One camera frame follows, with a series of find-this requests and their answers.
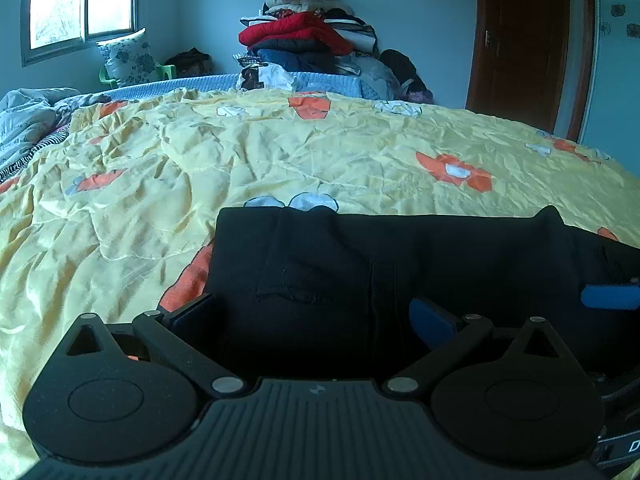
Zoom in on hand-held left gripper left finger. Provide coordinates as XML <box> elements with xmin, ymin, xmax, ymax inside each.
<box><xmin>65</xmin><ymin>293</ymin><xmax>247</xmax><ymax>401</ymax></box>

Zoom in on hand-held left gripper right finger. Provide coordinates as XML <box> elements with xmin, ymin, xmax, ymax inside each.
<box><xmin>381</xmin><ymin>298</ymin><xmax>572</xmax><ymax>401</ymax></box>

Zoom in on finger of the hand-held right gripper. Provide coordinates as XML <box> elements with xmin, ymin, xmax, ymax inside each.
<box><xmin>582</xmin><ymin>282</ymin><xmax>640</xmax><ymax>311</ymax></box>

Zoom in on black pants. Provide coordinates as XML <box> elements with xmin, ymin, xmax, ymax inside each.
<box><xmin>207</xmin><ymin>204</ymin><xmax>640</xmax><ymax>380</ymax></box>

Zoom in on yellow floral bed cover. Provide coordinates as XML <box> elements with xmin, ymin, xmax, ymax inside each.
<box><xmin>0</xmin><ymin>88</ymin><xmax>640</xmax><ymax>480</ymax></box>

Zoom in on black white striped cloth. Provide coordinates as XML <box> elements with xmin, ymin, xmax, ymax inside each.
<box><xmin>0</xmin><ymin>125</ymin><xmax>72</xmax><ymax>184</ymax></box>

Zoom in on green plastic chair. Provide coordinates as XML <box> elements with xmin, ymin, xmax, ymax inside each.
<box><xmin>97</xmin><ymin>62</ymin><xmax>177</xmax><ymax>87</ymax></box>

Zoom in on dark cloth bundle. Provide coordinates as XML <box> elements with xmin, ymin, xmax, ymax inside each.
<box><xmin>380</xmin><ymin>49</ymin><xmax>435</xmax><ymax>105</ymax></box>

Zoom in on dark bag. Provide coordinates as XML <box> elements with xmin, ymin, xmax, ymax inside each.
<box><xmin>164</xmin><ymin>48</ymin><xmax>214</xmax><ymax>79</ymax></box>

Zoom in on grey crumpled quilt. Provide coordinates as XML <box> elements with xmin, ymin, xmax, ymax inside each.
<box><xmin>0</xmin><ymin>87</ymin><xmax>115</xmax><ymax>158</ymax></box>

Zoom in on light blue quilted blanket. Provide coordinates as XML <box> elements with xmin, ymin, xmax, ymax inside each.
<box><xmin>99</xmin><ymin>72</ymin><xmax>363</xmax><ymax>102</ymax></box>

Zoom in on floral pillow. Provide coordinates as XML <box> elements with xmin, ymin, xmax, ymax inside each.
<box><xmin>96</xmin><ymin>28</ymin><xmax>162</xmax><ymax>89</ymax></box>

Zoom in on brown wooden door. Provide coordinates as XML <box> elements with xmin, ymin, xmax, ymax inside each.
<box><xmin>465</xmin><ymin>0</ymin><xmax>597</xmax><ymax>144</ymax></box>

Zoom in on pile of clothes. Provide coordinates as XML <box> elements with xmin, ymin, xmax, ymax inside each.
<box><xmin>232</xmin><ymin>0</ymin><xmax>397</xmax><ymax>102</ymax></box>

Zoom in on window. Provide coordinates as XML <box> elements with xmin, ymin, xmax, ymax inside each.
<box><xmin>20</xmin><ymin>0</ymin><xmax>139</xmax><ymax>67</ymax></box>

